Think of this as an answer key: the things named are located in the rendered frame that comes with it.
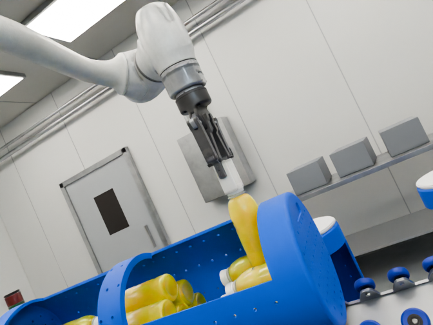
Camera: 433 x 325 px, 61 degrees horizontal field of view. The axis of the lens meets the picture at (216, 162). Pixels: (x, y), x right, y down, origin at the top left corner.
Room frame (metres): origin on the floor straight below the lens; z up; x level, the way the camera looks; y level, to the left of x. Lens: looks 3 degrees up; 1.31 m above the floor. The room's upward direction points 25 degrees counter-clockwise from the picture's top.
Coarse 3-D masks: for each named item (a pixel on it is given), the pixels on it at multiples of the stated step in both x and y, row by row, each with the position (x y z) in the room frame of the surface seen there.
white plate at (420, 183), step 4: (432, 172) 1.27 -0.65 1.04; (424, 176) 1.27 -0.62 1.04; (428, 176) 1.24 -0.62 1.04; (432, 176) 1.21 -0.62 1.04; (420, 180) 1.24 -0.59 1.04; (424, 180) 1.21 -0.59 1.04; (428, 180) 1.19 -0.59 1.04; (432, 180) 1.17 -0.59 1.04; (416, 184) 1.22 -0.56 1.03; (420, 184) 1.18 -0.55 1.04; (424, 184) 1.16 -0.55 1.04; (428, 184) 1.14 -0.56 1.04; (432, 184) 1.12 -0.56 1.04; (420, 188) 1.18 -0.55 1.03; (424, 188) 1.15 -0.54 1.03; (428, 188) 1.13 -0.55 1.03; (432, 188) 1.12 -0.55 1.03
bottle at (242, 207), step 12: (240, 192) 0.79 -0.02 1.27; (228, 204) 0.80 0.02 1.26; (240, 204) 0.78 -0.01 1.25; (252, 204) 0.78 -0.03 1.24; (240, 216) 0.77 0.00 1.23; (252, 216) 0.77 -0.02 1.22; (240, 228) 0.78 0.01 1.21; (252, 228) 0.77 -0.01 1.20; (240, 240) 0.80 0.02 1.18; (252, 240) 0.77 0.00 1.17; (252, 252) 0.78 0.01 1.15; (252, 264) 0.79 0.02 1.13
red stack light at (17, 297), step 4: (20, 292) 1.55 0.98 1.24; (12, 296) 1.52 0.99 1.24; (16, 296) 1.53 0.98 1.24; (20, 296) 1.54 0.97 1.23; (8, 300) 1.52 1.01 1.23; (12, 300) 1.52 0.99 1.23; (16, 300) 1.52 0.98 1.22; (20, 300) 1.53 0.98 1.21; (8, 304) 1.52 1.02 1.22; (12, 304) 1.52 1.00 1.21
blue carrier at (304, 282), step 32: (288, 192) 0.79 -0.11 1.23; (224, 224) 0.89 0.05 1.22; (288, 224) 0.68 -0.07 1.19; (160, 256) 0.98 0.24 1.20; (192, 256) 0.99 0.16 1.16; (224, 256) 0.98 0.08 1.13; (288, 256) 0.66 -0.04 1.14; (320, 256) 0.79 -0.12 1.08; (96, 288) 1.08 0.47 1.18; (224, 288) 0.99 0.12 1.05; (256, 288) 0.67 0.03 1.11; (288, 288) 0.65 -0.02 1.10; (320, 288) 0.67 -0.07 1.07; (0, 320) 1.00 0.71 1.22; (32, 320) 1.10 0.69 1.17; (64, 320) 1.18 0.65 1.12; (160, 320) 0.74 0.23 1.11; (192, 320) 0.72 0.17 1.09; (224, 320) 0.70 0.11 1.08; (256, 320) 0.68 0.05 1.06; (288, 320) 0.67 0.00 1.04; (320, 320) 0.67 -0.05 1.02
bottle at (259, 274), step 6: (264, 264) 0.75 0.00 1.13; (246, 270) 0.77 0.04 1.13; (252, 270) 0.75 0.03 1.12; (258, 270) 0.74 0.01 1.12; (264, 270) 0.74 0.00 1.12; (240, 276) 0.76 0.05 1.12; (246, 276) 0.75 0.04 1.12; (252, 276) 0.74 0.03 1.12; (258, 276) 0.74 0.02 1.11; (264, 276) 0.73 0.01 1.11; (270, 276) 0.72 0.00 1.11; (234, 282) 0.77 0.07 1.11; (240, 282) 0.75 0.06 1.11; (246, 282) 0.74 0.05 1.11; (252, 282) 0.74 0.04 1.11; (258, 282) 0.73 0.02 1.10; (234, 288) 0.76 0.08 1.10; (240, 288) 0.75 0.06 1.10; (246, 288) 0.74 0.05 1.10
